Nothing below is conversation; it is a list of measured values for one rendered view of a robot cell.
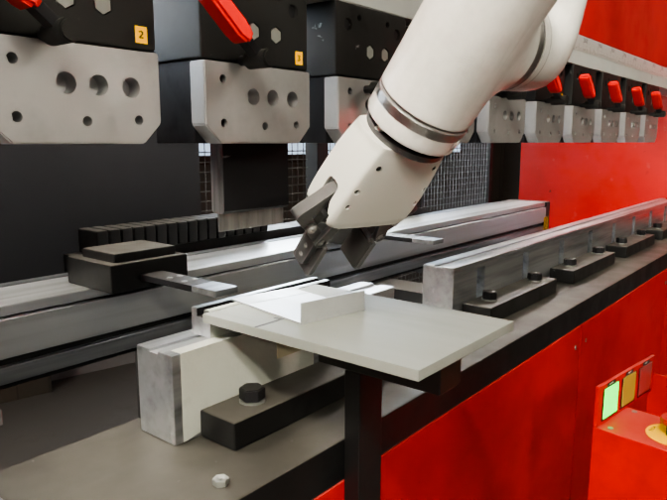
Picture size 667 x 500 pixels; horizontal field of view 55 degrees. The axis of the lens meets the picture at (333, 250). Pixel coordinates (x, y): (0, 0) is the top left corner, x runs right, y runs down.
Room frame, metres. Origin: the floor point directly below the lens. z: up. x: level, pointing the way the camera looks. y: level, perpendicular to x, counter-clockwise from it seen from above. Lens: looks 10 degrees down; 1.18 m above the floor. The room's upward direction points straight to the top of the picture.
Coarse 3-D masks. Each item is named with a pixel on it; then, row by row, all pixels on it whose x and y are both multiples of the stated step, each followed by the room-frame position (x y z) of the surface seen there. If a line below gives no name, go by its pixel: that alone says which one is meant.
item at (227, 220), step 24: (216, 144) 0.68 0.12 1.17; (240, 144) 0.70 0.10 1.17; (264, 144) 0.72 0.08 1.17; (216, 168) 0.68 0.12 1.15; (240, 168) 0.70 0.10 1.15; (264, 168) 0.72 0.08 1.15; (216, 192) 0.68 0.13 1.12; (240, 192) 0.69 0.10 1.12; (264, 192) 0.72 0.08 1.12; (288, 192) 0.75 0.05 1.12; (240, 216) 0.71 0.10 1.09; (264, 216) 0.73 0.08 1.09
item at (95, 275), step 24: (144, 240) 0.91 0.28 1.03; (72, 264) 0.84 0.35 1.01; (96, 264) 0.80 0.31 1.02; (120, 264) 0.80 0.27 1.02; (144, 264) 0.82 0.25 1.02; (168, 264) 0.85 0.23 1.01; (96, 288) 0.81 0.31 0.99; (120, 288) 0.79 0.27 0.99; (192, 288) 0.75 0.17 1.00; (216, 288) 0.74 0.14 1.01
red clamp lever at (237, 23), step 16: (208, 0) 0.58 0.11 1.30; (224, 0) 0.59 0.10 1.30; (224, 16) 0.59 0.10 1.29; (240, 16) 0.60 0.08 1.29; (224, 32) 0.61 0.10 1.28; (240, 32) 0.60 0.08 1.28; (256, 48) 0.63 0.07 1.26; (240, 64) 0.65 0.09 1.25; (256, 64) 0.63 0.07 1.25; (272, 64) 0.63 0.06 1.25
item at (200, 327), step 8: (304, 280) 0.80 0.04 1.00; (312, 280) 0.81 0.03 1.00; (320, 280) 0.80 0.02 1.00; (328, 280) 0.80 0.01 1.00; (272, 288) 0.76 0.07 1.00; (280, 288) 0.76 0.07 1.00; (240, 296) 0.72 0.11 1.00; (208, 304) 0.68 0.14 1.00; (216, 304) 0.69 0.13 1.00; (224, 304) 0.69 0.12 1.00; (192, 312) 0.67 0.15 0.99; (200, 312) 0.67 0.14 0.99; (192, 320) 0.67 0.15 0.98; (200, 320) 0.66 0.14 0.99; (200, 328) 0.66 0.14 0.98; (208, 328) 0.65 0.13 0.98; (208, 336) 0.65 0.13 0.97
